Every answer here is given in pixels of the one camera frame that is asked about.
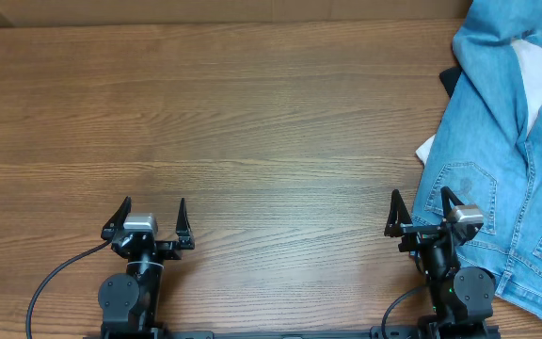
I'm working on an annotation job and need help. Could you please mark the cardboard backboard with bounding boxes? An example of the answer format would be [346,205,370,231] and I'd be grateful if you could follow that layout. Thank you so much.
[0,0,470,27]

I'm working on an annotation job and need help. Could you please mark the beige garment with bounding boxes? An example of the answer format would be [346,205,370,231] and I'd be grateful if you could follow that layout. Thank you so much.
[415,40,542,165]

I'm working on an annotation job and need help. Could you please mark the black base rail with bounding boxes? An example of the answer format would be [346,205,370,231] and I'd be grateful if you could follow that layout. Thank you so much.
[84,326,502,339]

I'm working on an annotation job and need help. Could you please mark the light blue denim jeans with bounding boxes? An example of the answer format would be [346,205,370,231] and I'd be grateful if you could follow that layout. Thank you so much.
[413,0,542,319]

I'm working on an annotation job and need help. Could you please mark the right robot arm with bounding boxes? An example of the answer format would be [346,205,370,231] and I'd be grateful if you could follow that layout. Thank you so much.
[379,186,501,338]

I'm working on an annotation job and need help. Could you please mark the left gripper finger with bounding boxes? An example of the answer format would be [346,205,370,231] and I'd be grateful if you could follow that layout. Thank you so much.
[103,196,132,232]
[175,198,192,236]

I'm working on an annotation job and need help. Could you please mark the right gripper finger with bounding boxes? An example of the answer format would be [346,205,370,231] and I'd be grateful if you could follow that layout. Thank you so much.
[440,186,463,218]
[386,189,412,227]

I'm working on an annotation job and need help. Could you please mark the black garment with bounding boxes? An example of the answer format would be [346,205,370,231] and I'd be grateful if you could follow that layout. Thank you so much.
[438,66,462,98]

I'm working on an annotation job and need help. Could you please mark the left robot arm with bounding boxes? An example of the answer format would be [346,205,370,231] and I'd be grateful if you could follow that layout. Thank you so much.
[98,197,195,338]

